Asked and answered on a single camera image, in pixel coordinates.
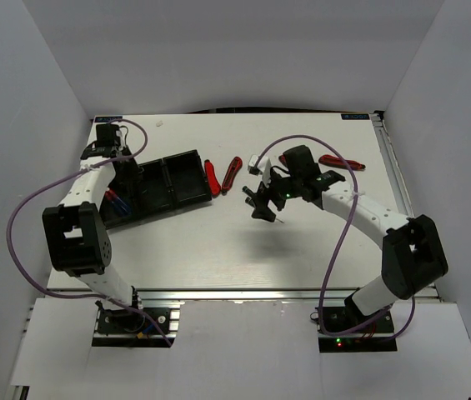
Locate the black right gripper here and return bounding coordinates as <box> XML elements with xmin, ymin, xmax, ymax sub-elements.
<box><xmin>251</xmin><ymin>167</ymin><xmax>302</xmax><ymax>223</ymax></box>

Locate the blue red screwdriver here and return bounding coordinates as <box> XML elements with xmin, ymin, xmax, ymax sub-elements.
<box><xmin>104</xmin><ymin>188</ymin><xmax>132</xmax><ymax>216</ymax></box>
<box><xmin>108</xmin><ymin>192</ymin><xmax>132</xmax><ymax>213</ymax></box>

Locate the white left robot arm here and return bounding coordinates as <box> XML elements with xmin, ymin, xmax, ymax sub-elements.
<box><xmin>43</xmin><ymin>118</ymin><xmax>145</xmax><ymax>333</ymax></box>

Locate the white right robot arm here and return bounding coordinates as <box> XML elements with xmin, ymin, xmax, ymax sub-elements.
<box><xmin>243</xmin><ymin>145</ymin><xmax>448</xmax><ymax>333</ymax></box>

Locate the red black utility knife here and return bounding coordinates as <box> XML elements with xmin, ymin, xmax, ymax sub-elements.
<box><xmin>204</xmin><ymin>159</ymin><xmax>222</xmax><ymax>198</ymax></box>

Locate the black three-compartment tray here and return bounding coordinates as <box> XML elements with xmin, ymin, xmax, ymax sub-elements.
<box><xmin>99</xmin><ymin>150</ymin><xmax>213</xmax><ymax>229</ymax></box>

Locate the blue label left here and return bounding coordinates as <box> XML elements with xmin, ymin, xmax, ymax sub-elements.
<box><xmin>93</xmin><ymin>116</ymin><xmax>123</xmax><ymax>123</ymax></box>

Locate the blue label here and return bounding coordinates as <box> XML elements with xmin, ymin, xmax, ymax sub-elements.
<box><xmin>340</xmin><ymin>113</ymin><xmax>371</xmax><ymax>121</ymax></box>
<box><xmin>93</xmin><ymin>116</ymin><xmax>123</xmax><ymax>123</ymax></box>

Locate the blue label right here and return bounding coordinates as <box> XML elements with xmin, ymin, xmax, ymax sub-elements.
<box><xmin>340</xmin><ymin>113</ymin><xmax>371</xmax><ymax>121</ymax></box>

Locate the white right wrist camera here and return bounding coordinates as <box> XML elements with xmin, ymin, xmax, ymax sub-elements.
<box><xmin>248</xmin><ymin>154</ymin><xmax>272</xmax><ymax>187</ymax></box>

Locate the aluminium front rail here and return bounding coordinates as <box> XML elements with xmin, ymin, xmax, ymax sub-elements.
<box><xmin>134</xmin><ymin>287</ymin><xmax>361</xmax><ymax>302</ymax></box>

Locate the aluminium rail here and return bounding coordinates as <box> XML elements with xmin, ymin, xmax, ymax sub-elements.
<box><xmin>370</xmin><ymin>112</ymin><xmax>448</xmax><ymax>300</ymax></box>
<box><xmin>134</xmin><ymin>287</ymin><xmax>361</xmax><ymax>302</ymax></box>

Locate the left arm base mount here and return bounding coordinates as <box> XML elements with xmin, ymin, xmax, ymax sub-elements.
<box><xmin>95</xmin><ymin>307</ymin><xmax>178</xmax><ymax>337</ymax></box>

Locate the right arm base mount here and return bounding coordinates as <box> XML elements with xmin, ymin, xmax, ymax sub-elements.
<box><xmin>309</xmin><ymin>303</ymin><xmax>398</xmax><ymax>353</ymax></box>

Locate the aluminium right side rail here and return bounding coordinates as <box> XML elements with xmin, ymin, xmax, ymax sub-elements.
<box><xmin>370</xmin><ymin>112</ymin><xmax>448</xmax><ymax>300</ymax></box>

